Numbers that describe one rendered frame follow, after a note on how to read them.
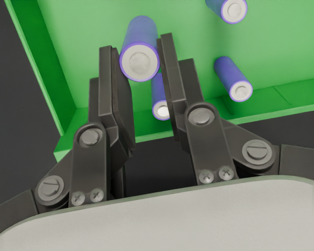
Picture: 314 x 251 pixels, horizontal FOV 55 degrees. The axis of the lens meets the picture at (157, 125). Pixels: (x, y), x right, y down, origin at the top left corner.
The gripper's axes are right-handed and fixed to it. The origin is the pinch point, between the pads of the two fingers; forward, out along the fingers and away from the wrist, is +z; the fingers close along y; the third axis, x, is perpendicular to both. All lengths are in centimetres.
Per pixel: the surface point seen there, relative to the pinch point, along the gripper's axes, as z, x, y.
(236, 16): 8.4, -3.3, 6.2
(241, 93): 6.0, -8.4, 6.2
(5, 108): 36, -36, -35
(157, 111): 6.1, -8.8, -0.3
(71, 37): 14.2, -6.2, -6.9
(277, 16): 13.3, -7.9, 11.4
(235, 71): 8.2, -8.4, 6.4
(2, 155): 31, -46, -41
